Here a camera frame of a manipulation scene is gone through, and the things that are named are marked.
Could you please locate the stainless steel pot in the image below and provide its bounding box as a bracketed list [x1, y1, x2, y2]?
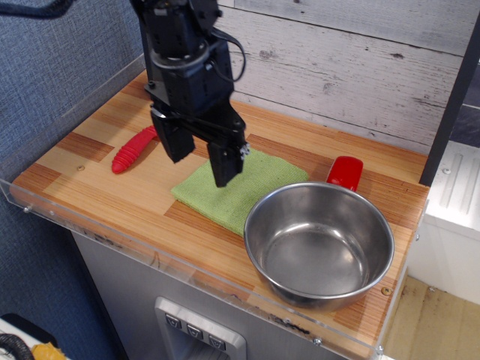
[244, 182, 395, 312]

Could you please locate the black braided cable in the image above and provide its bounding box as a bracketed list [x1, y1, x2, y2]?
[0, 0, 76, 20]

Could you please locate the dark grey right post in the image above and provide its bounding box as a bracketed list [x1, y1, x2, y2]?
[418, 15, 479, 187]

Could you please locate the red plastic toy block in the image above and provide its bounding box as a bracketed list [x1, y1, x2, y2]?
[326, 156, 364, 192]

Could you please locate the clear acrylic table guard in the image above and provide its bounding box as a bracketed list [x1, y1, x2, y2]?
[1, 59, 431, 359]

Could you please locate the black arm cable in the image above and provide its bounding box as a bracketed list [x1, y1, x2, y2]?
[209, 28, 247, 84]

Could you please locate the red handled metal spoon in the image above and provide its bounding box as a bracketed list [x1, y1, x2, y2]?
[111, 125, 157, 174]

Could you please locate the white grooved side counter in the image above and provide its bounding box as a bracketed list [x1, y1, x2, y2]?
[407, 141, 479, 304]

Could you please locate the silver toy fridge cabinet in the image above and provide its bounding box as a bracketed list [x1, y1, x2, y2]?
[73, 233, 383, 359]

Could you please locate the silver dispenser button panel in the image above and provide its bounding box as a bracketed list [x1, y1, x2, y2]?
[154, 296, 247, 359]

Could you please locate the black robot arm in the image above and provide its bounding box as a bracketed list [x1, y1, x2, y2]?
[131, 1, 249, 188]

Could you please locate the yellow object at corner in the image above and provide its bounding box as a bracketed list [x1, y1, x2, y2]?
[31, 343, 68, 360]

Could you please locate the green cloth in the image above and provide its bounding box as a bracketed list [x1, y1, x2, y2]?
[171, 150, 308, 236]

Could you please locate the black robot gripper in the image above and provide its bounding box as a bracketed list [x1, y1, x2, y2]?
[145, 61, 248, 188]

